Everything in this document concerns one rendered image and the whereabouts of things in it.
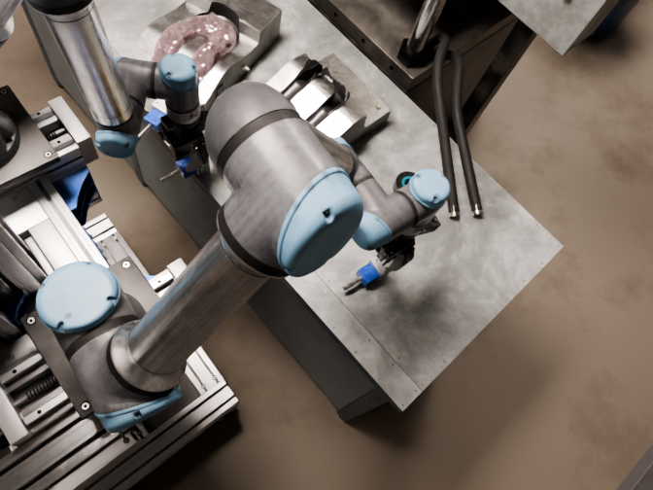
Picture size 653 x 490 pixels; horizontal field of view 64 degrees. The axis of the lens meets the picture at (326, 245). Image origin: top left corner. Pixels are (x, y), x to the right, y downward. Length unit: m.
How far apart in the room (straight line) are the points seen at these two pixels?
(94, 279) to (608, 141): 2.84
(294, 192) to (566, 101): 2.83
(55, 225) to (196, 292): 0.67
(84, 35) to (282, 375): 1.50
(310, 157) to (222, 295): 0.20
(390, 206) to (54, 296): 0.55
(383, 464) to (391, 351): 0.86
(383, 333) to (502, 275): 0.39
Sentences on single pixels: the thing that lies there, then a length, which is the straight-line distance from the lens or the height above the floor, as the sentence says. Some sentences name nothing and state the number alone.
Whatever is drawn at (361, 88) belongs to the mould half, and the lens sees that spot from 1.62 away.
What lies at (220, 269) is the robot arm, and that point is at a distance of 0.62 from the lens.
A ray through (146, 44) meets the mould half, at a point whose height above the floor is 0.88.
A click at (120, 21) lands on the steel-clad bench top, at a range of 1.81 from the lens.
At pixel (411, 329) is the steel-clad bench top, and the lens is 1.36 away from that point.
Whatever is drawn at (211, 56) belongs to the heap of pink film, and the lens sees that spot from 1.55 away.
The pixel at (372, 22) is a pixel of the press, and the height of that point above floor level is 0.79.
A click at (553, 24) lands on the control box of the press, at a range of 1.65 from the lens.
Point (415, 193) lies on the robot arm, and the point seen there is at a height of 1.27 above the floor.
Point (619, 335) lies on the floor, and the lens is 2.72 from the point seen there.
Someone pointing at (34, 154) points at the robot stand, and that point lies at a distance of 1.26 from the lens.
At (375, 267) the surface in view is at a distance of 1.33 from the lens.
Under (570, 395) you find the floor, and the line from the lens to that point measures 2.50.
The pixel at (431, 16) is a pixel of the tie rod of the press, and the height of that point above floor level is 0.99.
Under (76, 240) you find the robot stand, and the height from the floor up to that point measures 0.93.
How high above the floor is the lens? 2.04
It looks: 64 degrees down
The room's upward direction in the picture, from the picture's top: 23 degrees clockwise
